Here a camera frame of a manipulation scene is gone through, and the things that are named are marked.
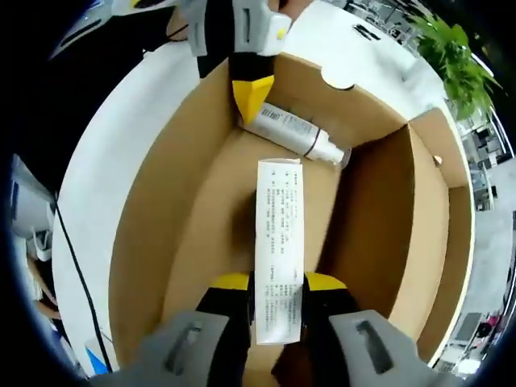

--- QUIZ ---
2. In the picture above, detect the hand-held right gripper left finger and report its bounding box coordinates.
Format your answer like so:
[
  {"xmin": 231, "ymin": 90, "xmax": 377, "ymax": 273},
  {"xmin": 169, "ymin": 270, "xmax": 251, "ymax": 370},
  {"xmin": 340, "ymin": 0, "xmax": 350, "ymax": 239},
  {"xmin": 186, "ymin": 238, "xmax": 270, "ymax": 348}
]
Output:
[{"xmin": 90, "ymin": 271, "xmax": 256, "ymax": 387}]

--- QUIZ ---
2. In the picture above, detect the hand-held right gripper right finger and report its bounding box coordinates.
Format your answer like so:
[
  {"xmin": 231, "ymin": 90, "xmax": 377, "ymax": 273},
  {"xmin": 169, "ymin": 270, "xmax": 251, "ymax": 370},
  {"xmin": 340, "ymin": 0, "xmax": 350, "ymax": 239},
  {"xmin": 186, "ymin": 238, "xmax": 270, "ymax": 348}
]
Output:
[{"xmin": 302, "ymin": 272, "xmax": 445, "ymax": 387}]

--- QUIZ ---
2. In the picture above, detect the white spray bottle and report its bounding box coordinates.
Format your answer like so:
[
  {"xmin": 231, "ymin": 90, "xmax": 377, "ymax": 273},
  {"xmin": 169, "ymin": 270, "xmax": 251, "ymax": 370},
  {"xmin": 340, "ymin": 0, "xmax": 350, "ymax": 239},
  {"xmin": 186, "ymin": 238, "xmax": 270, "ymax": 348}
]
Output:
[{"xmin": 241, "ymin": 102, "xmax": 353, "ymax": 169}]

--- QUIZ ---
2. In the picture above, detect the brown cardboard shoe box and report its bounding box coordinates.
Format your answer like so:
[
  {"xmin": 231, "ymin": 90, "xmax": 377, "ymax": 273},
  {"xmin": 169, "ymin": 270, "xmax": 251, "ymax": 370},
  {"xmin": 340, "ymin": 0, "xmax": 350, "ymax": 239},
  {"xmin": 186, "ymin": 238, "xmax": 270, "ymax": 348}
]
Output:
[{"xmin": 106, "ymin": 52, "xmax": 476, "ymax": 368}]

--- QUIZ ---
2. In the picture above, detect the white medicine box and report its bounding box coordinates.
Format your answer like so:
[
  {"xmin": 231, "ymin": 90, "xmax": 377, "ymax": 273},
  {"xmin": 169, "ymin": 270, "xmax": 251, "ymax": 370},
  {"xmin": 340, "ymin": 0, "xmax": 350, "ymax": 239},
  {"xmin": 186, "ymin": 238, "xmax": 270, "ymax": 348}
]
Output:
[{"xmin": 254, "ymin": 158, "xmax": 306, "ymax": 346}]

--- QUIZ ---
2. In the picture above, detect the person's left hand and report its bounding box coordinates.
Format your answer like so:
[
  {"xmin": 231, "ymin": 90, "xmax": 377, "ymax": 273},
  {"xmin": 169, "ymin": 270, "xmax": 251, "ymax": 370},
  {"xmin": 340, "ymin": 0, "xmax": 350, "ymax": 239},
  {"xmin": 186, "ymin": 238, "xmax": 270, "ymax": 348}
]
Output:
[{"xmin": 277, "ymin": 0, "xmax": 319, "ymax": 19}]

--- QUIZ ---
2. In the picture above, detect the small black clip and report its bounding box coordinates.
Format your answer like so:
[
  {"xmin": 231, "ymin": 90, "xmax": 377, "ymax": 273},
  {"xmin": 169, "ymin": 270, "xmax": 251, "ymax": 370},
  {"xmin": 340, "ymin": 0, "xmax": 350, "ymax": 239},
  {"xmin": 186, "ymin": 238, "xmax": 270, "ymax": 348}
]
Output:
[{"xmin": 352, "ymin": 23, "xmax": 382, "ymax": 42}]

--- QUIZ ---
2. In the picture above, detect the person's dark shirt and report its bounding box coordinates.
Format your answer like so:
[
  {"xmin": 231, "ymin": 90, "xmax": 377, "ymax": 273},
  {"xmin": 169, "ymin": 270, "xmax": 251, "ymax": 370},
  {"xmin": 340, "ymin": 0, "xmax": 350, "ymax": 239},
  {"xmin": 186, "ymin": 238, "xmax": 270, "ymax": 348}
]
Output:
[{"xmin": 23, "ymin": 0, "xmax": 202, "ymax": 190}]

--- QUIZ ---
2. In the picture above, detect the green potted plant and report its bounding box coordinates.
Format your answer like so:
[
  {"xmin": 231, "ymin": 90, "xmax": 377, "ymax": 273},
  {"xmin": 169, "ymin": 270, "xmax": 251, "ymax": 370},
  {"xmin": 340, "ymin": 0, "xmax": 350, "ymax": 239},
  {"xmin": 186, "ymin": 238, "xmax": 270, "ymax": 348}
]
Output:
[{"xmin": 410, "ymin": 14, "xmax": 506, "ymax": 123}]

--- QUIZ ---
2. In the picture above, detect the black cable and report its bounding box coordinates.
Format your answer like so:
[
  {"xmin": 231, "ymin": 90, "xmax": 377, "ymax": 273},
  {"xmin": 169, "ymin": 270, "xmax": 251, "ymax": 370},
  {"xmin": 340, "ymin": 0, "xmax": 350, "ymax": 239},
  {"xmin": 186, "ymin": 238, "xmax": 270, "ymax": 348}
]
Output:
[{"xmin": 53, "ymin": 193, "xmax": 114, "ymax": 374}]

